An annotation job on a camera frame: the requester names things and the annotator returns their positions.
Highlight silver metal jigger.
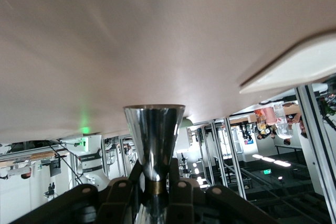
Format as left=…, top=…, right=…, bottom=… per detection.
left=123, top=104, right=186, bottom=224

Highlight person in white shirt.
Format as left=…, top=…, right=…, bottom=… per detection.
left=272, top=102, right=308, bottom=141

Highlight aluminium frame post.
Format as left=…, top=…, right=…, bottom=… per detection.
left=295, top=84, right=336, bottom=219
left=224, top=118, right=248, bottom=200

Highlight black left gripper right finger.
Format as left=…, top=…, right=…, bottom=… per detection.
left=165, top=157, right=279, bottom=224

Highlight white ceiling light panels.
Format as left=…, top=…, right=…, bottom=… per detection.
left=251, top=153, right=292, bottom=168

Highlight cream rabbit print tray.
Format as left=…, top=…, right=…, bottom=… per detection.
left=238, top=30, right=336, bottom=95

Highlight green ceramic bowl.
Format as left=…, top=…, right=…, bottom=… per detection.
left=180, top=117, right=194, bottom=130

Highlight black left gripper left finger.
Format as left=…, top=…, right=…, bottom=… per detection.
left=15, top=159, right=145, bottom=224

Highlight person in pink top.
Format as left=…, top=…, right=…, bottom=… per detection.
left=254, top=106, right=276, bottom=141

